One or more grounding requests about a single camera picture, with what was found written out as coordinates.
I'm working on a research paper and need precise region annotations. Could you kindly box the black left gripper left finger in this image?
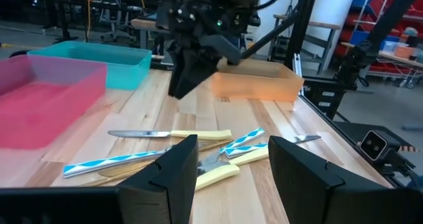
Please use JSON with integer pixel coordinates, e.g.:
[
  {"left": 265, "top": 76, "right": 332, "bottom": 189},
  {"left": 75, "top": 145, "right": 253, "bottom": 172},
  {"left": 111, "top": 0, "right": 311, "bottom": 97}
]
[{"left": 0, "top": 134, "right": 199, "bottom": 224}]

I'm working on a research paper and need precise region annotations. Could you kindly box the black desk pedestal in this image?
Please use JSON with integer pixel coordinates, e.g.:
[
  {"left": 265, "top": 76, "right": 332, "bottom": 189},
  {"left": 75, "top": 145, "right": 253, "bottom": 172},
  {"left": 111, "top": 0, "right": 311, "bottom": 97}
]
[{"left": 52, "top": 0, "right": 80, "bottom": 43}]

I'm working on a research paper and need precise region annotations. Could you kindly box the pink plastic bin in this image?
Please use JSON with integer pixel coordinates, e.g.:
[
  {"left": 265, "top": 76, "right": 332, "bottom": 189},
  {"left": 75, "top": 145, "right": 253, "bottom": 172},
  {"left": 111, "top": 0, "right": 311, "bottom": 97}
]
[{"left": 0, "top": 54, "right": 108, "bottom": 151}]

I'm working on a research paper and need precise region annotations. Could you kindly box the table-level camera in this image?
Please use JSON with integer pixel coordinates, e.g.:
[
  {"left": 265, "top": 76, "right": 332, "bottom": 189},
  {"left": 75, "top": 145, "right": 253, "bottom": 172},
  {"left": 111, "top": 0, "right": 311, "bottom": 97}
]
[{"left": 358, "top": 130, "right": 416, "bottom": 178}]

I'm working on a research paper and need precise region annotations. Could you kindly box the teal plastic bin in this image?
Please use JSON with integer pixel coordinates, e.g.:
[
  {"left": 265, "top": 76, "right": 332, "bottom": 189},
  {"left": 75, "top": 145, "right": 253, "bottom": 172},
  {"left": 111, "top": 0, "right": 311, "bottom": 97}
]
[{"left": 28, "top": 40, "right": 153, "bottom": 91}]

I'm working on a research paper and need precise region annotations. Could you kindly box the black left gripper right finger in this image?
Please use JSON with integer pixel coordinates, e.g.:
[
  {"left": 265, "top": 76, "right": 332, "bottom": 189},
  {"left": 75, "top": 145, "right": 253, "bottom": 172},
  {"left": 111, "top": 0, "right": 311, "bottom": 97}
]
[{"left": 268, "top": 136, "right": 423, "bottom": 224}]

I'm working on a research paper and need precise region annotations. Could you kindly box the wooden side table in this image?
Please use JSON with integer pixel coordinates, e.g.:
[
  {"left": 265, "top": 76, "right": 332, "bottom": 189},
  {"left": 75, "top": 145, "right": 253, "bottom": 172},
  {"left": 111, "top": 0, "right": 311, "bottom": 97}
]
[{"left": 273, "top": 14, "right": 343, "bottom": 76}]

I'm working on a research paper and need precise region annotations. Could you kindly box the yellow cable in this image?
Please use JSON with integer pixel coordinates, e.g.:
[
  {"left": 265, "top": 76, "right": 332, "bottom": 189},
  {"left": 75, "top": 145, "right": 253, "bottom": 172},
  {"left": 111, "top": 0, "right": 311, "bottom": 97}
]
[{"left": 86, "top": 0, "right": 93, "bottom": 40}]

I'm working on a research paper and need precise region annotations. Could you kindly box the black controller box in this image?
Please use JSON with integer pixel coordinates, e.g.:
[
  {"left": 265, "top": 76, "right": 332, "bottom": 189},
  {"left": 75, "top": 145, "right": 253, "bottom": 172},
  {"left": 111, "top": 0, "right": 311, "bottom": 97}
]
[{"left": 303, "top": 78, "right": 358, "bottom": 119}]

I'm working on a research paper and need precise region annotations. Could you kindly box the silver metal bracket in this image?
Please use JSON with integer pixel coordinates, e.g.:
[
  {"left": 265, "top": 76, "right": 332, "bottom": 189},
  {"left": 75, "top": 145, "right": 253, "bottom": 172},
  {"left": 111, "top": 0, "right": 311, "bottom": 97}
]
[{"left": 292, "top": 53, "right": 303, "bottom": 78}]

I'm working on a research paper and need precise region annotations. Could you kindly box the shelf with red bins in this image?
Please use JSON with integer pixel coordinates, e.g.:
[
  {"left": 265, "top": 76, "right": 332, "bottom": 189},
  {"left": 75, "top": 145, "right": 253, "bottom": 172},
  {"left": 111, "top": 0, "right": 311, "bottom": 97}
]
[{"left": 335, "top": 0, "right": 423, "bottom": 86}]

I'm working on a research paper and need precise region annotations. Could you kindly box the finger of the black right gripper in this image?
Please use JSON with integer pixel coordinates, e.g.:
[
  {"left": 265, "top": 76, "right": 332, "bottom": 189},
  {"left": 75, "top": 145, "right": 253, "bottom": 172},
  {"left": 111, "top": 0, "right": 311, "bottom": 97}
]
[
  {"left": 168, "top": 48, "right": 217, "bottom": 100},
  {"left": 200, "top": 34, "right": 244, "bottom": 65}
]

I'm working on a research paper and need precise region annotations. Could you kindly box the white pillar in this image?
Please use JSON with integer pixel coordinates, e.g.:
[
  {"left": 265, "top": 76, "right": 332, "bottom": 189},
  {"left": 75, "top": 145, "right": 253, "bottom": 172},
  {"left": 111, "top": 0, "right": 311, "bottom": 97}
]
[{"left": 254, "top": 0, "right": 360, "bottom": 75}]

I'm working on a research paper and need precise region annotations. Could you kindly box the wooden workbench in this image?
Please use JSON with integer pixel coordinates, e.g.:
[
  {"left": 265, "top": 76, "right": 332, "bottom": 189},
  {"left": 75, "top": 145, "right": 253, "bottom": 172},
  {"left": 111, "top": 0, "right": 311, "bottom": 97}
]
[{"left": 131, "top": 17, "right": 173, "bottom": 50}]

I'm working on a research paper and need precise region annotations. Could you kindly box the orange plastic bin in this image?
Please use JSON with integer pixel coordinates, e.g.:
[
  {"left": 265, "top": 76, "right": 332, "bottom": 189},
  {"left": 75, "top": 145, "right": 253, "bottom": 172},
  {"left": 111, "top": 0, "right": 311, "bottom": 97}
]
[{"left": 211, "top": 57, "right": 305, "bottom": 102}]

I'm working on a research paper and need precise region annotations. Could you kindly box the black aluminium table frame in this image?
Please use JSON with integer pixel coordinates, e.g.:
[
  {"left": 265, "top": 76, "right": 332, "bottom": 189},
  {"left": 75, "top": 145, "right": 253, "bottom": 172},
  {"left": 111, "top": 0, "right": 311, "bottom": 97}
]
[{"left": 241, "top": 0, "right": 401, "bottom": 188}]

